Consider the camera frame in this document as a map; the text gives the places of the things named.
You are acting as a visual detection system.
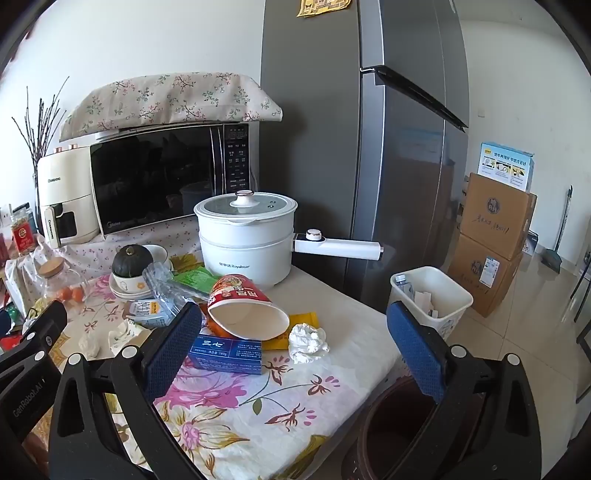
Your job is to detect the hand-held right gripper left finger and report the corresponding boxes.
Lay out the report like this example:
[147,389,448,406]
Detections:
[47,301,206,480]

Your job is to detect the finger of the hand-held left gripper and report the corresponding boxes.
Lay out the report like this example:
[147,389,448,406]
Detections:
[0,300,69,370]

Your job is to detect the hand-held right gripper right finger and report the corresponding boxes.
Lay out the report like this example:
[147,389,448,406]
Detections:
[385,300,543,480]

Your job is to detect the blue cardboard box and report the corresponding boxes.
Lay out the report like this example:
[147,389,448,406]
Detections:
[188,336,264,376]

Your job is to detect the green foil snack packet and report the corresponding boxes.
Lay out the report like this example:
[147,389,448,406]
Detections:
[173,268,223,297]

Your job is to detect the dark brown round bin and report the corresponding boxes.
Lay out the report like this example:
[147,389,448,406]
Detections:
[341,376,485,480]

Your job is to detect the red paper noodle cup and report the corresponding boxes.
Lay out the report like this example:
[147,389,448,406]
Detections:
[206,273,291,341]

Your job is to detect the yellow snack packet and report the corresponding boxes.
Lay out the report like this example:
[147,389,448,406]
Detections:
[261,312,320,352]

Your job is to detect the white printed trash bin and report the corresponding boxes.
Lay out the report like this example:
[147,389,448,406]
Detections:
[390,266,474,343]

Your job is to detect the glass jar with wooden lid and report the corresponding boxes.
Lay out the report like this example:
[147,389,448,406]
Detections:
[36,257,92,306]

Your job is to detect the white plastic bag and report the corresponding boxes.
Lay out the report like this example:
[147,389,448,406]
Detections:
[4,247,58,319]

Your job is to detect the white paper carton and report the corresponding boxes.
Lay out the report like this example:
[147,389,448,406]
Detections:
[413,290,440,319]

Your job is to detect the crushed clear plastic bottle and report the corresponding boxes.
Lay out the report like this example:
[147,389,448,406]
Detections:
[142,261,205,324]

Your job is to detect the stack of white plates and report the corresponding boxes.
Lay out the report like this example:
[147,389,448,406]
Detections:
[108,272,155,301]

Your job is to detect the small-flower white cloth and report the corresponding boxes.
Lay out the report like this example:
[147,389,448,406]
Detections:
[58,215,204,283]

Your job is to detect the jar with red label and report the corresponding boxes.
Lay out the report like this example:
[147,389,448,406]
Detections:
[10,207,37,258]

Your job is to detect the dark green pumpkin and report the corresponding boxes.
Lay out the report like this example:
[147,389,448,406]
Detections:
[112,244,154,278]

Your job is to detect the large-flower tablecloth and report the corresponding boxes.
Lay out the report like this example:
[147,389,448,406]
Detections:
[0,249,403,480]

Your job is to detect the brown cardboard box with label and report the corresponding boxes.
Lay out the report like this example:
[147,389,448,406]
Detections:
[447,233,525,318]

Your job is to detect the white electric cooking pot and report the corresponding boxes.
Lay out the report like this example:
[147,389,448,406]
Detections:
[193,190,384,291]

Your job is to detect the broom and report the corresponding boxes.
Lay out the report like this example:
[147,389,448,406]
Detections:
[540,185,574,274]

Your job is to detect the black microwave oven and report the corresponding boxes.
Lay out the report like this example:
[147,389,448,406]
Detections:
[90,121,253,238]

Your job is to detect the black chair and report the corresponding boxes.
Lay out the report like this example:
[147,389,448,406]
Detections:
[569,249,591,325]

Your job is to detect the dried branches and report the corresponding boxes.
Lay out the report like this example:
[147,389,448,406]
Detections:
[11,76,70,169]

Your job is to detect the light blue printed box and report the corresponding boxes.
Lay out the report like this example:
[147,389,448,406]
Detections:
[478,141,535,192]

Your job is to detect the grey refrigerator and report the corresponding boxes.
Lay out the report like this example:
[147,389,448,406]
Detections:
[259,0,469,315]

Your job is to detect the floral microwave cover cloth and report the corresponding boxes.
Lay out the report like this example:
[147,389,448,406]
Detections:
[59,71,283,141]

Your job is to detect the yellow fridge sticker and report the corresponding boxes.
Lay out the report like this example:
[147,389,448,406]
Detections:
[297,0,353,18]

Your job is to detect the white bowl with green handle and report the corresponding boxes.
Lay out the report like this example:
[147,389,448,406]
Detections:
[111,244,174,294]

